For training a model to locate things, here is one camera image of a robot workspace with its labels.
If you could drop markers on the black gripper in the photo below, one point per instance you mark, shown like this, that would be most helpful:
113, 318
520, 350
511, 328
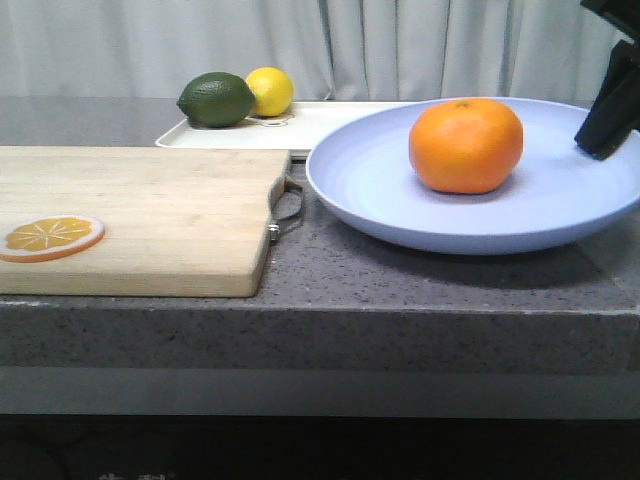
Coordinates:
615, 112

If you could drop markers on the orange fruit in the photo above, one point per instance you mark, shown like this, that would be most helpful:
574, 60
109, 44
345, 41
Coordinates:
466, 146

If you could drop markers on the light blue plate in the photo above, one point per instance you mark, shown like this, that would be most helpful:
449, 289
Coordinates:
556, 195

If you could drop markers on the cream white tray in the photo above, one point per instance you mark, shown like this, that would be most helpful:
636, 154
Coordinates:
297, 130

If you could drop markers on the white curtain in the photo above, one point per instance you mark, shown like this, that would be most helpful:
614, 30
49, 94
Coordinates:
332, 50

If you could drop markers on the yellow lemon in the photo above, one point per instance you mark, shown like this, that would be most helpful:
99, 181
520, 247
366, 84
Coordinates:
273, 90

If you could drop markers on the green lime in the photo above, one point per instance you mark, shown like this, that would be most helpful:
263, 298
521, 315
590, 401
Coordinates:
216, 100

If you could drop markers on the wooden cutting board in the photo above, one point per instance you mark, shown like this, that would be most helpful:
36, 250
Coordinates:
180, 222

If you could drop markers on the orange slice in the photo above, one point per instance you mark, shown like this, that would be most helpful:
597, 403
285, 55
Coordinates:
50, 238

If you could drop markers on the metal cutting board handle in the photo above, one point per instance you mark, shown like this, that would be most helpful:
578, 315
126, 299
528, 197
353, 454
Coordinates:
289, 210

